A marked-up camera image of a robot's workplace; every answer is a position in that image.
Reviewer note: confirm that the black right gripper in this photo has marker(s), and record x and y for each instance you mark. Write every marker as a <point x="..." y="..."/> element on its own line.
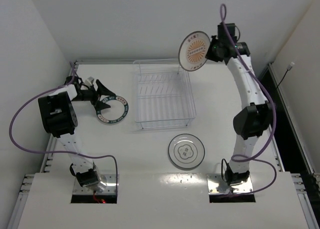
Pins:
<point x="213" y="49"/>

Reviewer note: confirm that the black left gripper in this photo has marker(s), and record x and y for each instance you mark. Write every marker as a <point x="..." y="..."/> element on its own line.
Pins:
<point x="95" y="96"/>

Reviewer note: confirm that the dark green ring plate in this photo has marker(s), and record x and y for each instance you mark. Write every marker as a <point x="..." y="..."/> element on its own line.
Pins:
<point x="118" y="111"/>

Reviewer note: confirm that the orange sunburst plate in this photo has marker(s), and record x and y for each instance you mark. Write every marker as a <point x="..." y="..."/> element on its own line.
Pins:
<point x="192" y="51"/>

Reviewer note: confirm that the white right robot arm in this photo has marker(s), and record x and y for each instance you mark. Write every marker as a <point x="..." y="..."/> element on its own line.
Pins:
<point x="256" y="109"/>

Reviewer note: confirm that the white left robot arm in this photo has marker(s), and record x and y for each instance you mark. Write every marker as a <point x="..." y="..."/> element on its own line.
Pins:
<point x="59" y="119"/>

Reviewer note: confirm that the white plate green rim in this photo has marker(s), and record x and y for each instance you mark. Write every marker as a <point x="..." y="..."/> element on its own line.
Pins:
<point x="186" y="151"/>

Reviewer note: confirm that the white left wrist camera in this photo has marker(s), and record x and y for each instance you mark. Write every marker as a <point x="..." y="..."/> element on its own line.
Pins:
<point x="89" y="81"/>

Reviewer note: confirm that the white wire dish rack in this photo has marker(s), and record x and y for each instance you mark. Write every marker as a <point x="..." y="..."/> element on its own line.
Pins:
<point x="163" y="95"/>

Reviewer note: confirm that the black cable white connector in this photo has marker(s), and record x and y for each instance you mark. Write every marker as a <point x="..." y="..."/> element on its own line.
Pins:
<point x="289" y="67"/>

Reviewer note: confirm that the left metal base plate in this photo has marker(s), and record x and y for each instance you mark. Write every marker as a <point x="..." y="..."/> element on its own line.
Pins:
<point x="106" y="187"/>

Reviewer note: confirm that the metal base plate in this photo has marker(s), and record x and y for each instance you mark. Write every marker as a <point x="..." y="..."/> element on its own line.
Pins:
<point x="106" y="187"/>
<point x="218" y="187"/>

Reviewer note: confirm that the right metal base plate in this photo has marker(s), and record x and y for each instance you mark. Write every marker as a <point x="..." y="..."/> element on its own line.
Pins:
<point x="218" y="187"/>

